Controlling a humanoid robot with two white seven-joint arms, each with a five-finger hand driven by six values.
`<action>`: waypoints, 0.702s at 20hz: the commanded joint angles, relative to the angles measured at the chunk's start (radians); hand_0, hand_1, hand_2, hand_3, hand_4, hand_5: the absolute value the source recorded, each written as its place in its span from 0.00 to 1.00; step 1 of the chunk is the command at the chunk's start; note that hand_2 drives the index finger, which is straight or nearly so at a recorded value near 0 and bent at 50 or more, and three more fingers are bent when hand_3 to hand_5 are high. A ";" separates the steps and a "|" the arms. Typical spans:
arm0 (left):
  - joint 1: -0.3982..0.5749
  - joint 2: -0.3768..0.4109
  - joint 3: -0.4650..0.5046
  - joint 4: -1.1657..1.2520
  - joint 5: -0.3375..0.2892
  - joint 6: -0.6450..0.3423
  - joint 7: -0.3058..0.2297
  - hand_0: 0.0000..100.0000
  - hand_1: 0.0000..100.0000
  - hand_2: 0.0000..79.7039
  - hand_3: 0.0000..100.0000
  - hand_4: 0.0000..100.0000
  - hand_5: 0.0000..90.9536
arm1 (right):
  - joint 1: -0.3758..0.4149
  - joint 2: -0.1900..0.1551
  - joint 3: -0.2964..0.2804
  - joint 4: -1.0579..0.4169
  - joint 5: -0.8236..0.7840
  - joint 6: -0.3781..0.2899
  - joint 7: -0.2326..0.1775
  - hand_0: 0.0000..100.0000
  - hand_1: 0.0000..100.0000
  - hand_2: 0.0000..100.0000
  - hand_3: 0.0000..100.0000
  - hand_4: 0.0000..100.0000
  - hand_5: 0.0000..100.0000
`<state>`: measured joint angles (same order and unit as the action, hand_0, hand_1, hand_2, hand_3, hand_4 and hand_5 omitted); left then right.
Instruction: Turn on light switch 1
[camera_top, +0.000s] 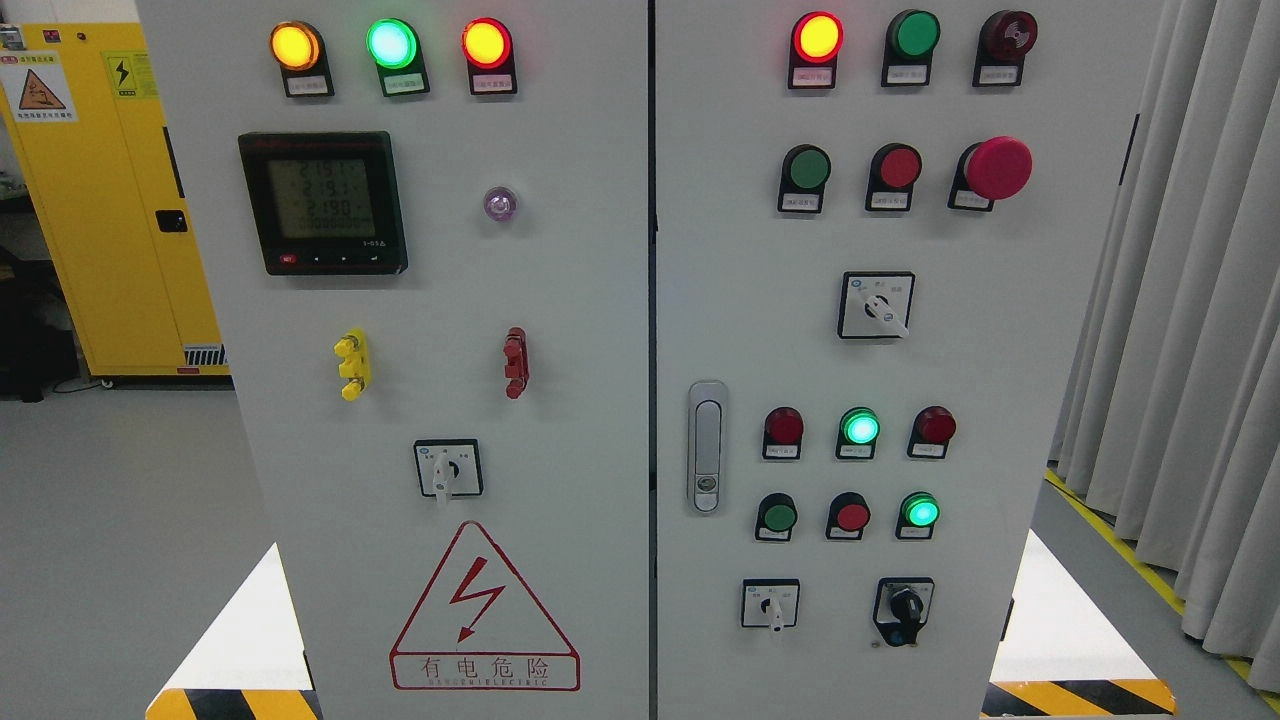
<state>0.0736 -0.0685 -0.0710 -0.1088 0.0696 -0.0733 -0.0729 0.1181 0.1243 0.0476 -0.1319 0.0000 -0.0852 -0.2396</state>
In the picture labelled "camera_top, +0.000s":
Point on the black digital power meter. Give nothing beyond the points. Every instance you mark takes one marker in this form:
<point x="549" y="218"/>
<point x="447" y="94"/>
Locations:
<point x="325" y="203"/>

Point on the grey curtain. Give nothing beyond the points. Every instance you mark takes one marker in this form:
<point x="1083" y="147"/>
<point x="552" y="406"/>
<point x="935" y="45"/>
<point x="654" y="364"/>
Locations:
<point x="1171" y="417"/>

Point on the red lit indicator light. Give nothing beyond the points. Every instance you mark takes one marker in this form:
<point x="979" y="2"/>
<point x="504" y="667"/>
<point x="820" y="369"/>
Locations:
<point x="489" y="52"/>

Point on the yellow safety storage cabinet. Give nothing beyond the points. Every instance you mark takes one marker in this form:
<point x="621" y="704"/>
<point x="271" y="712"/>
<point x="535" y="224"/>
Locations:
<point x="89" y="127"/>

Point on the small white rotary switch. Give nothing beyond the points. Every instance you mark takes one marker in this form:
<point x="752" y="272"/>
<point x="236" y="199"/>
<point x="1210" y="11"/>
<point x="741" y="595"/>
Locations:
<point x="770" y="603"/>

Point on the right yellow black hazard base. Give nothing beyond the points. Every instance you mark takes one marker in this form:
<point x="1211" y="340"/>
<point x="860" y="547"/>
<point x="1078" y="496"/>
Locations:
<point x="1061" y="658"/>

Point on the dark red light left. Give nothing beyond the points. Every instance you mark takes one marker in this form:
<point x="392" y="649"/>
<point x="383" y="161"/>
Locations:
<point x="783" y="432"/>

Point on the green unlit indicator light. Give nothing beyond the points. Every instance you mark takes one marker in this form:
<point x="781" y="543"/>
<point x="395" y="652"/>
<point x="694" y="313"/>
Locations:
<point x="910" y="40"/>

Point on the green lit middle light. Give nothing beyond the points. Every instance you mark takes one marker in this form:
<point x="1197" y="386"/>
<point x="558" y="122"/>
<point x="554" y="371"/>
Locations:
<point x="857" y="434"/>

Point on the white rotary selector switch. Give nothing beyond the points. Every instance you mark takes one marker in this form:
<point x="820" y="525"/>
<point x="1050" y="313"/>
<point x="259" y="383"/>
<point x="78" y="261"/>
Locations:
<point x="449" y="468"/>

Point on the red electric danger sticker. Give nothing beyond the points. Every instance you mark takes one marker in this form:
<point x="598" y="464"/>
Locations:
<point x="477" y="626"/>

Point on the red push button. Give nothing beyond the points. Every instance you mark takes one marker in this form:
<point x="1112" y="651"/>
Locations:
<point x="848" y="516"/>
<point x="893" y="172"/>

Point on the red push button upper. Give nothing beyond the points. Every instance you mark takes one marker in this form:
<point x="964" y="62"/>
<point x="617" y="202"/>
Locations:
<point x="893" y="172"/>

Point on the dark red light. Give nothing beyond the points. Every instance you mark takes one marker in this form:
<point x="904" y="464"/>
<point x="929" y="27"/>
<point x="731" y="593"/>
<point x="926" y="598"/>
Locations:
<point x="783" y="432"/>
<point x="931" y="433"/>

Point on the white rotary switch right door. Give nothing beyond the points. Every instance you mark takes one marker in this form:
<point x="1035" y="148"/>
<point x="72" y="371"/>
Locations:
<point x="875" y="305"/>

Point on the silver door handle lock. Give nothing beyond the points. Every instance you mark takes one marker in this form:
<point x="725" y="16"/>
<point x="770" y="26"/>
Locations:
<point x="705" y="425"/>

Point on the yellow terminal connector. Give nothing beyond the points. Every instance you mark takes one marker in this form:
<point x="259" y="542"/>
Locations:
<point x="352" y="350"/>

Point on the dark red buzzer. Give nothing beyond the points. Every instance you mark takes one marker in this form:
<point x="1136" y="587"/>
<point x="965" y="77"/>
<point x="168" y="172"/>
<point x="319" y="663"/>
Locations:
<point x="1003" y="42"/>

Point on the yellow indicator light top left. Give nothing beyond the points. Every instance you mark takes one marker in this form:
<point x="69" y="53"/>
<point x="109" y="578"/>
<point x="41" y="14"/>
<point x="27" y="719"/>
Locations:
<point x="300" y="52"/>

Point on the yellow black hazard base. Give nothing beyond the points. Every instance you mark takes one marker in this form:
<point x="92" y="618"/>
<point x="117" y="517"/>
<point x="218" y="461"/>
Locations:
<point x="1061" y="658"/>
<point x="249" y="663"/>

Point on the red lit right door light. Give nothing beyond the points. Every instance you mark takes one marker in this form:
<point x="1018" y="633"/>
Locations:
<point x="816" y="41"/>

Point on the red push button lower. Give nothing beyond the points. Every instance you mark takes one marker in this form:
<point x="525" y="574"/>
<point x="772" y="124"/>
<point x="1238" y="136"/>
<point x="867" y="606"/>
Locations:
<point x="848" y="516"/>

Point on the dark red light right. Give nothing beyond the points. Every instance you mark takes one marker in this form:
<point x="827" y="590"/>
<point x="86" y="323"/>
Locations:
<point x="931" y="433"/>

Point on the grey electrical control cabinet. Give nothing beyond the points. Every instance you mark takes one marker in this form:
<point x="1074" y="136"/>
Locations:
<point x="645" y="145"/>

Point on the green lit indicator light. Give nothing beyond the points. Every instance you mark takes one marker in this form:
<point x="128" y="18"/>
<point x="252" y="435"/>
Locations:
<point x="396" y="51"/>

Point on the green lit push button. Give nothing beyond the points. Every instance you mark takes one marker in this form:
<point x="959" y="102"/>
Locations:
<point x="918" y="514"/>

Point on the red terminal connector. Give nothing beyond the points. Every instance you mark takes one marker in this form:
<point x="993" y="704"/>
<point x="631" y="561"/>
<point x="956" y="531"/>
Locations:
<point x="517" y="368"/>

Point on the left yellow black hazard base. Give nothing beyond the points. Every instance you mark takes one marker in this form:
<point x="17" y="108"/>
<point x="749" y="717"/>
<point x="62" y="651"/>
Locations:
<point x="249" y="663"/>

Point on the small purple indicator lamp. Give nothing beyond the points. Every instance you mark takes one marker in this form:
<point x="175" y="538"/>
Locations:
<point x="500" y="204"/>

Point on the green push button upper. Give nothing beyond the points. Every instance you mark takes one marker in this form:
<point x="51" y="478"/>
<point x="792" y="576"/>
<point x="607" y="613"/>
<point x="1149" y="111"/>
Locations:
<point x="805" y="170"/>

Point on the black knob selector switch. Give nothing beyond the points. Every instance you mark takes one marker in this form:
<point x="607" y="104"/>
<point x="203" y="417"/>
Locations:
<point x="902" y="608"/>

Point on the green push button lower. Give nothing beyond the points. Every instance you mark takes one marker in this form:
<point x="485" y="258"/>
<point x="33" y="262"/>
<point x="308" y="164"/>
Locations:
<point x="776" y="518"/>

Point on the red emergency stop button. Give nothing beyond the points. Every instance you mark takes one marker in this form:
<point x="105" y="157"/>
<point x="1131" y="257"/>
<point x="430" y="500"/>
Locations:
<point x="990" y="171"/>

